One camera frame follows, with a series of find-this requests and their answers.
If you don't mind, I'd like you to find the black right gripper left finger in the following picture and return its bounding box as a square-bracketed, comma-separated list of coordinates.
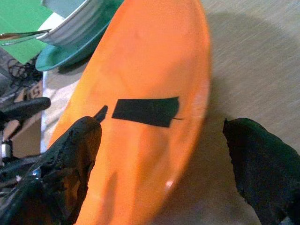
[0, 116, 103, 225]

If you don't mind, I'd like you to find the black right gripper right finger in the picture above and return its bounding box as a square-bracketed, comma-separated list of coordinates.
[222, 118, 300, 225]

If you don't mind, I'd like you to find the orange plastic plate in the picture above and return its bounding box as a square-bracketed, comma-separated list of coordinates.
[48, 0, 211, 225]

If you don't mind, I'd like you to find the brown cardboard box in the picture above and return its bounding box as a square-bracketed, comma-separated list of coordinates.
[3, 79, 44, 159]

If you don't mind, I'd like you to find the black tape patch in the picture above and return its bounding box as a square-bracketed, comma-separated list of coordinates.
[111, 96, 183, 128]

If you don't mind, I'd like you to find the teal plate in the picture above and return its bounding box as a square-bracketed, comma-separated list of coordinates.
[35, 0, 125, 72]

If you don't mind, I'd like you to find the silver metal spoon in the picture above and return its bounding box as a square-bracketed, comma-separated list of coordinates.
[0, 29, 52, 46]

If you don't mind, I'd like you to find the white ribbed bowl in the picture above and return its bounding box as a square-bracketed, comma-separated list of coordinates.
[36, 0, 113, 47]

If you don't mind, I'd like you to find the black rod handle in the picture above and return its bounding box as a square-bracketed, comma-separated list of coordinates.
[0, 97, 52, 120]

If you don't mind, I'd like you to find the black cable tangle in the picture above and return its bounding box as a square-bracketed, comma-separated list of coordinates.
[7, 55, 43, 87]

